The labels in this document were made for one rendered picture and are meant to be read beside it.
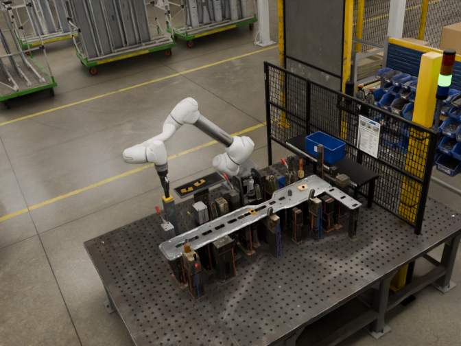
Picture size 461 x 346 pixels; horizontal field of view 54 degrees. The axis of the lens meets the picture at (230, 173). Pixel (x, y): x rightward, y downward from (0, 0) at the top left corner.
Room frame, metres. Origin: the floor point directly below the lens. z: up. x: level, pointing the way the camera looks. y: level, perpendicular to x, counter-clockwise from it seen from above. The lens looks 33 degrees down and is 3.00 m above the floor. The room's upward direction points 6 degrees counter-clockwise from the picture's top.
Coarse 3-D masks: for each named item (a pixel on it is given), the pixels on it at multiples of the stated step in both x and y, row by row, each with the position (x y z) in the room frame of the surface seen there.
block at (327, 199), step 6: (324, 198) 2.69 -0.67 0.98; (330, 198) 2.68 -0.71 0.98; (324, 204) 2.66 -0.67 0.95; (330, 204) 2.64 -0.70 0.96; (324, 210) 2.66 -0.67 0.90; (330, 210) 2.64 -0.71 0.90; (324, 216) 2.66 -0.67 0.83; (330, 216) 2.65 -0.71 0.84; (324, 222) 2.65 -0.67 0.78; (330, 222) 2.65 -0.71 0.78; (324, 228) 2.65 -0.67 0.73; (330, 228) 2.65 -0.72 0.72
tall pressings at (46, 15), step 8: (24, 0) 11.07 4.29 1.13; (32, 0) 11.14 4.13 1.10; (40, 0) 11.30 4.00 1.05; (56, 0) 11.23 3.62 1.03; (64, 0) 11.69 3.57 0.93; (32, 8) 11.18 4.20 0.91; (40, 8) 11.19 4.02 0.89; (48, 8) 11.29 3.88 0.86; (56, 8) 11.12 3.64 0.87; (32, 16) 11.14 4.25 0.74; (48, 16) 11.29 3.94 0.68; (64, 16) 11.23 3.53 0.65; (72, 16) 11.23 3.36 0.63; (32, 24) 11.05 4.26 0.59; (40, 24) 11.12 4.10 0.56; (48, 24) 11.26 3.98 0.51; (64, 24) 11.20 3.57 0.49; (40, 32) 11.15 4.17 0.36; (48, 32) 11.15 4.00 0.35; (64, 32) 11.17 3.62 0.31
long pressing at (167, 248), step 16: (304, 192) 2.76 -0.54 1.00; (320, 192) 2.75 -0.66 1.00; (240, 208) 2.64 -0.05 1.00; (256, 208) 2.63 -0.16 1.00; (208, 224) 2.49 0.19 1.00; (224, 224) 2.48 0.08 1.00; (240, 224) 2.46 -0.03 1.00; (176, 240) 2.36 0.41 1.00; (208, 240) 2.33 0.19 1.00; (176, 256) 2.21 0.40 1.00
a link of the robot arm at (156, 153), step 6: (150, 144) 2.64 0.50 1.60; (156, 144) 2.62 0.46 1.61; (162, 144) 2.63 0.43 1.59; (150, 150) 2.62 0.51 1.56; (156, 150) 2.60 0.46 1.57; (162, 150) 2.61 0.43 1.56; (150, 156) 2.60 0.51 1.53; (156, 156) 2.60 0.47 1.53; (162, 156) 2.60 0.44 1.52; (156, 162) 2.60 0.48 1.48; (162, 162) 2.61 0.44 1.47
